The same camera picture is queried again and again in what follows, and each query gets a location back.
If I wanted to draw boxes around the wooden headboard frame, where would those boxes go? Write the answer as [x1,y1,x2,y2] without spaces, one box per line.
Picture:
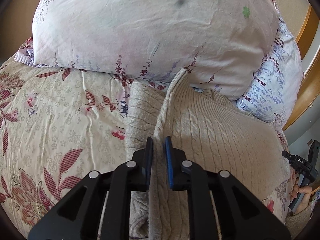
[283,6,319,130]

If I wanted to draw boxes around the beige cable knit sweater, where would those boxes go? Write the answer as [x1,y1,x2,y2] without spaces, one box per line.
[125,70,293,239]

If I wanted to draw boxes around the blue lavender print pillow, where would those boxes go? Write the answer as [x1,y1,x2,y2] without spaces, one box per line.
[236,15,304,131]

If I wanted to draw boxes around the pink floral left pillow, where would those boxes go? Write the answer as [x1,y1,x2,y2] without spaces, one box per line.
[32,0,279,100]

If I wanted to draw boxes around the person right hand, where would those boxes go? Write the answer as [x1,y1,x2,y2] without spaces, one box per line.
[290,178,312,214]

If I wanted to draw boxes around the cream floral bedspread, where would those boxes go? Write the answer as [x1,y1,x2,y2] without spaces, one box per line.
[0,37,296,238]

